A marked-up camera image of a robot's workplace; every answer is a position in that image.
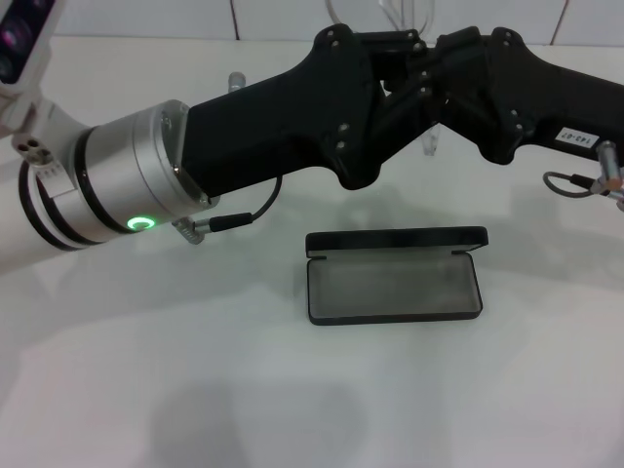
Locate right gripper grey cable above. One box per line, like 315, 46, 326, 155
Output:
542, 139, 624, 212

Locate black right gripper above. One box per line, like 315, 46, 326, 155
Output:
360, 25, 624, 166

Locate black glasses case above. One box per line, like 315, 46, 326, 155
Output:
304, 225, 490, 328

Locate clear plastic glasses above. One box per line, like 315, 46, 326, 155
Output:
323, 0, 444, 158

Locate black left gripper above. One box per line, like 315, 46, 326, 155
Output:
182, 26, 386, 201

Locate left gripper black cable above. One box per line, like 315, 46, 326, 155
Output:
172, 174, 287, 246

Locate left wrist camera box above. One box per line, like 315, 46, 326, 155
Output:
0, 0, 60, 143

